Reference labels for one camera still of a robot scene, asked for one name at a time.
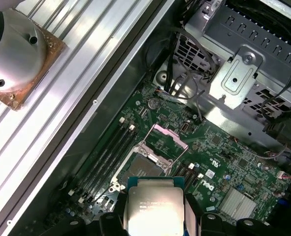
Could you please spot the brown square base plate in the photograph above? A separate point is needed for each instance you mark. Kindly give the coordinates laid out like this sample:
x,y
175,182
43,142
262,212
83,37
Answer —
x,y
57,49

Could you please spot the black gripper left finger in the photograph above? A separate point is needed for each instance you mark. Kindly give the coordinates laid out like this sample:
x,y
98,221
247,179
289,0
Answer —
x,y
110,226

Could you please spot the black RAM slot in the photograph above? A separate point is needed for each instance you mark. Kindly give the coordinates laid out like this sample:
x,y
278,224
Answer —
x,y
97,156
183,169
191,180
102,160
106,163
112,167
195,185
187,175

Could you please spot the CPU socket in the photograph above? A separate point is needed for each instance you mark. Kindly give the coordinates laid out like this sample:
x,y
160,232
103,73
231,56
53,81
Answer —
x,y
140,167

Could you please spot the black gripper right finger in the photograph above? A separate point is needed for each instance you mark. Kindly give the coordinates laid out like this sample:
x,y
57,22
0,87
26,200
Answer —
x,y
209,226

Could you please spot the silver finned heatsink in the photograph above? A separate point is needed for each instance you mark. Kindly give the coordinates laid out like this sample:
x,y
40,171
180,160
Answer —
x,y
236,204

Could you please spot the silver CPU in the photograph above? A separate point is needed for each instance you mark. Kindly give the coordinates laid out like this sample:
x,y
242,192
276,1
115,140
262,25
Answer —
x,y
155,204

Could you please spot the black PC case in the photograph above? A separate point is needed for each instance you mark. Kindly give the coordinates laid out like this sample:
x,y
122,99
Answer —
x,y
81,147

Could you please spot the internal USB port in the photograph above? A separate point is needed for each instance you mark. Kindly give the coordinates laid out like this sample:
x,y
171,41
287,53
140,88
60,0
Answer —
x,y
185,128

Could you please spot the green motherboard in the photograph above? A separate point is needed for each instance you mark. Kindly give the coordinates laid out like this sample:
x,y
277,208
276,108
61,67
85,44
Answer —
x,y
221,152

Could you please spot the silver disk bay cage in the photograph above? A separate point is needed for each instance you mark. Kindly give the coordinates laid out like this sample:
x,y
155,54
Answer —
x,y
246,37

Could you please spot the silver coin battery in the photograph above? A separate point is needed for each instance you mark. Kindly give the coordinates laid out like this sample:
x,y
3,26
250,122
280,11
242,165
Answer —
x,y
153,103

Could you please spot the silver metal bracket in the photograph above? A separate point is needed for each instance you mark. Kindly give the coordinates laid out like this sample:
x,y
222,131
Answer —
x,y
234,78

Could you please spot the metal socket cover frame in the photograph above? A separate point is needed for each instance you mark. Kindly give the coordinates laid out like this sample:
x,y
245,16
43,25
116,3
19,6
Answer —
x,y
170,134

